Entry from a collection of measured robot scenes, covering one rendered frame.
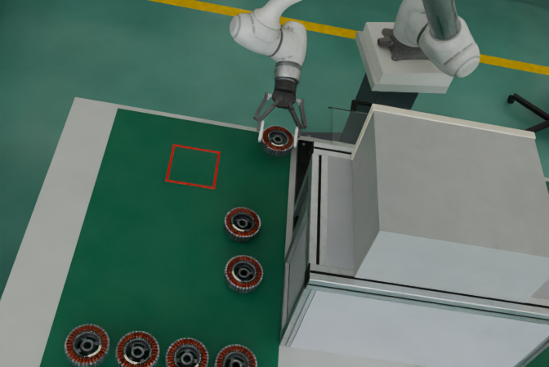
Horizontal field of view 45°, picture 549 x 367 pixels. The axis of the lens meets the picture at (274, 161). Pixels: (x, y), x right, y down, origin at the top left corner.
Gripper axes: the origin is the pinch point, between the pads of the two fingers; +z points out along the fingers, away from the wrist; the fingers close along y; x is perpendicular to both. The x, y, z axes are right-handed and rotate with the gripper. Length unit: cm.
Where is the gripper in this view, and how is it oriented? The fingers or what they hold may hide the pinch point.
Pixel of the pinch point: (277, 139)
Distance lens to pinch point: 224.2
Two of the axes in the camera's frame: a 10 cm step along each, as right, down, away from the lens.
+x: 1.3, -1.9, -9.7
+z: -1.5, 9.7, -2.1
